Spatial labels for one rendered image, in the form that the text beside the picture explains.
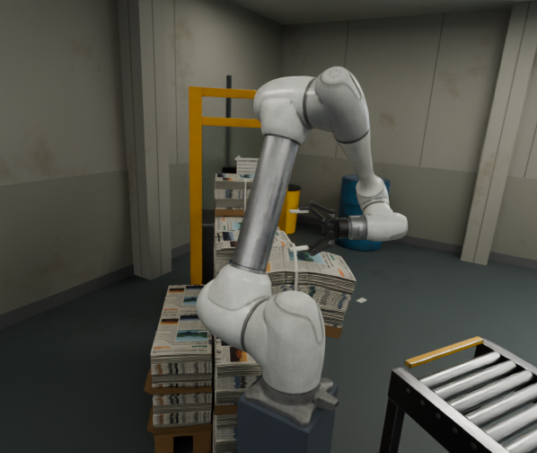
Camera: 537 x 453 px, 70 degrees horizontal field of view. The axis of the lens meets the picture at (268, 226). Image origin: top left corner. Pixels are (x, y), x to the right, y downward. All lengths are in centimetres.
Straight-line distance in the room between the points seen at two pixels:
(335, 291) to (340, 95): 68
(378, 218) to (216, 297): 65
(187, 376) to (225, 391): 51
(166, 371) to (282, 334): 115
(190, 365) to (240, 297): 100
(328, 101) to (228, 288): 54
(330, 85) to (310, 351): 63
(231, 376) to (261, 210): 70
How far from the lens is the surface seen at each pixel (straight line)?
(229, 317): 103
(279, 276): 132
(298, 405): 103
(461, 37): 564
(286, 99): 106
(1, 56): 342
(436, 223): 569
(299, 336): 93
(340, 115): 101
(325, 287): 135
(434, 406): 152
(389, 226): 141
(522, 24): 536
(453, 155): 556
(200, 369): 199
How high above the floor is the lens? 171
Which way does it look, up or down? 17 degrees down
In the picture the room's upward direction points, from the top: 3 degrees clockwise
